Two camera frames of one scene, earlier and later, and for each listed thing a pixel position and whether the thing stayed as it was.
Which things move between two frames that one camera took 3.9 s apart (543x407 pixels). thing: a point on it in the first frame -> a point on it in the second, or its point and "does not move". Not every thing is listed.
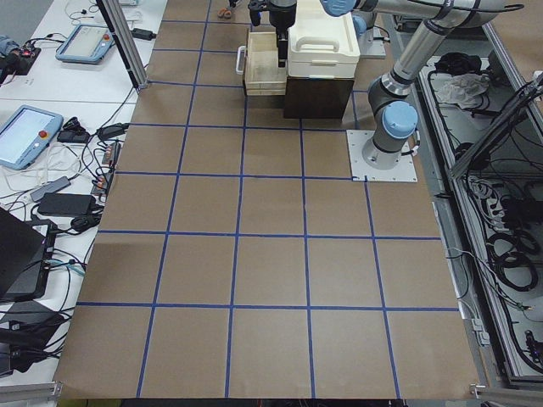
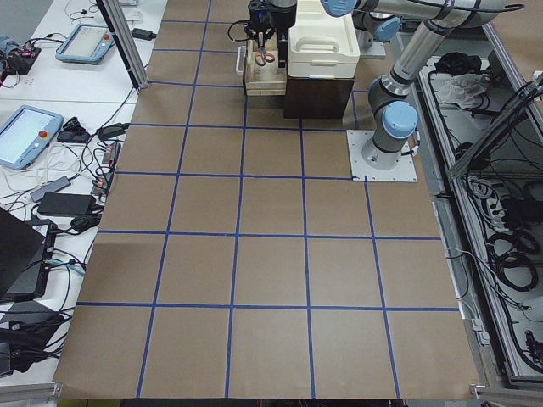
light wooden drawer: x=263 y=75 does not move
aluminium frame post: x=132 y=53 does not move
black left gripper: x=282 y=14 does not move
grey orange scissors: x=224 y=13 -> x=263 y=56
